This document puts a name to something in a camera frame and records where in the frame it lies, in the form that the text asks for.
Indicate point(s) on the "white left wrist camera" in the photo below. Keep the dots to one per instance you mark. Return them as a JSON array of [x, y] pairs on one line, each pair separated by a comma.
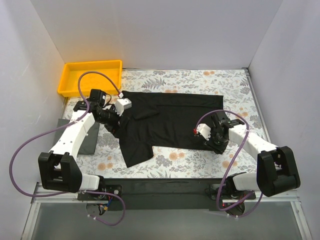
[[121, 105]]

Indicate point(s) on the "aluminium frame rail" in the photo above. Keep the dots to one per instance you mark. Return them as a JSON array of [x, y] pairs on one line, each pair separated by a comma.
[[74, 217]]

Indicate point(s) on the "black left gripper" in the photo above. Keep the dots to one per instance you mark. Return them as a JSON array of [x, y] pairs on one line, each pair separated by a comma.
[[113, 125]]

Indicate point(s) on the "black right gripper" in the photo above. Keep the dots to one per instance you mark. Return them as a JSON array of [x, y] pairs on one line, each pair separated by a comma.
[[213, 145]]

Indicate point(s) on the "black t shirt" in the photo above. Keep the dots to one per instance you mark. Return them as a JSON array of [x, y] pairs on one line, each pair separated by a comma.
[[163, 120]]

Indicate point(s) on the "floral patterned table mat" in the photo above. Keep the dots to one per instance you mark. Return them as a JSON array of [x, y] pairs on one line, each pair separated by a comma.
[[238, 98]]

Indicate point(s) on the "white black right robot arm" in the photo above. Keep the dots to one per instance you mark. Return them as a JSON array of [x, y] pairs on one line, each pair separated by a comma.
[[276, 171]]

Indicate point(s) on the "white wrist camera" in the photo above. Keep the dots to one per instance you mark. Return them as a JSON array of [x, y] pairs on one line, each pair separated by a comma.
[[121, 105], [203, 130]]

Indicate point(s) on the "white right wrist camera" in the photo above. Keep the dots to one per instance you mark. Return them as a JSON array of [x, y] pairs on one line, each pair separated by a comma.
[[203, 130]]

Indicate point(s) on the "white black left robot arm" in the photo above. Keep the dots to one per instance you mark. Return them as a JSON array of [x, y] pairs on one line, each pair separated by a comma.
[[58, 168]]

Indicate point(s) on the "yellow plastic tray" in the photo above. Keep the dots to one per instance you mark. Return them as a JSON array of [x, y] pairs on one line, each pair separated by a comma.
[[68, 85]]

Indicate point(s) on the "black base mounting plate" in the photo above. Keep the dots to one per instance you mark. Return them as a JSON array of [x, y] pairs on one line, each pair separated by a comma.
[[168, 193]]

